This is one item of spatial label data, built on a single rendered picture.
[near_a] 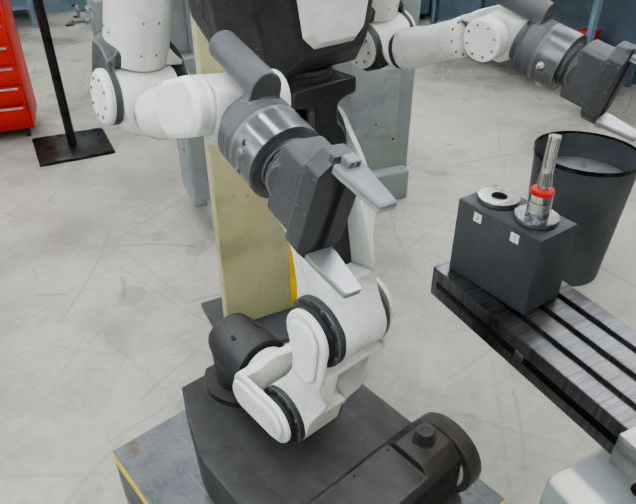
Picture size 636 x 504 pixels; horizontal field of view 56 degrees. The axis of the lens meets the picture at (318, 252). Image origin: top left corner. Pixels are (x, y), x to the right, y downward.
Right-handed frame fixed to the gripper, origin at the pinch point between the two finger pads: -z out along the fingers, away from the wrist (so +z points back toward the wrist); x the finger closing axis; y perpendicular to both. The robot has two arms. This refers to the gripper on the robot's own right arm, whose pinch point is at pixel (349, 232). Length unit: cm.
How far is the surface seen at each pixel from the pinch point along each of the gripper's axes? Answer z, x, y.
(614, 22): 246, -105, 542
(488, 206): 25, -33, 69
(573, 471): -23, -51, 51
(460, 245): 26, -46, 69
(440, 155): 187, -168, 284
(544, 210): 15, -27, 72
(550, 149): 20, -16, 70
